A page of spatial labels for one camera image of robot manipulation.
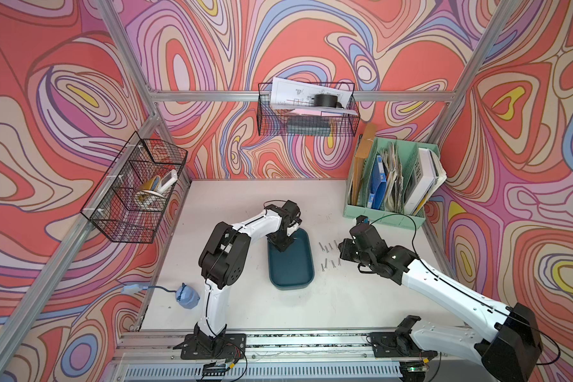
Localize tape rolls in basket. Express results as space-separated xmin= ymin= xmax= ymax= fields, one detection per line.
xmin=134 ymin=170 xmax=178 ymax=209

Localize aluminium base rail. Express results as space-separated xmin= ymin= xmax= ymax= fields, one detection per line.
xmin=102 ymin=329 xmax=492 ymax=381

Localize blue folder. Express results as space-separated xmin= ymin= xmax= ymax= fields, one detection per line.
xmin=366 ymin=154 xmax=387 ymax=210

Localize white paper sheets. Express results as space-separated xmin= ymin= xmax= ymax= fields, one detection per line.
xmin=269 ymin=77 xmax=358 ymax=116

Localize black tape roll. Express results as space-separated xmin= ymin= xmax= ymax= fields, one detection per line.
xmin=313 ymin=93 xmax=342 ymax=108

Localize white book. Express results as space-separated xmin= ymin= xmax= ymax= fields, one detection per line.
xmin=403 ymin=148 xmax=447 ymax=216

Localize brown folder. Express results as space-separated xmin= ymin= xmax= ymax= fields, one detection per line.
xmin=350 ymin=123 xmax=377 ymax=205

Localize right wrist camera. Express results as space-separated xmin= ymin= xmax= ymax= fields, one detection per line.
xmin=350 ymin=215 xmax=388 ymax=253

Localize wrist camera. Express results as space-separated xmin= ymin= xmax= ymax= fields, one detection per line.
xmin=350 ymin=215 xmax=388 ymax=253
xmin=279 ymin=201 xmax=302 ymax=226

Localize green file organizer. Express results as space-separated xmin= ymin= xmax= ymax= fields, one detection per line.
xmin=342 ymin=137 xmax=440 ymax=230

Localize black wire basket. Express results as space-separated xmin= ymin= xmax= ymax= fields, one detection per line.
xmin=256 ymin=77 xmax=361 ymax=137
xmin=81 ymin=132 xmax=188 ymax=244

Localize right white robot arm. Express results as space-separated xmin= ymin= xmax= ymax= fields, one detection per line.
xmin=338 ymin=237 xmax=544 ymax=381

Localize black wire basket left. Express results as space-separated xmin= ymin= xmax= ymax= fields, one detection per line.
xmin=81 ymin=132 xmax=188 ymax=244

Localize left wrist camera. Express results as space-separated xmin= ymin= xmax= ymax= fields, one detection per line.
xmin=279 ymin=201 xmax=302 ymax=226

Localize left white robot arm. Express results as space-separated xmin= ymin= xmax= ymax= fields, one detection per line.
xmin=174 ymin=201 xmax=302 ymax=361

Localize teal plastic storage tray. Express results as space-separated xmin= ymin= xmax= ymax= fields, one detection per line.
xmin=267 ymin=229 xmax=315 ymax=291

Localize black wire basket back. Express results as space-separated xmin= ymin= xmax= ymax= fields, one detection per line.
xmin=256 ymin=77 xmax=361 ymax=137

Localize stack of magazines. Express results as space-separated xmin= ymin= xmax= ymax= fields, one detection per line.
xmin=381 ymin=143 xmax=404 ymax=213

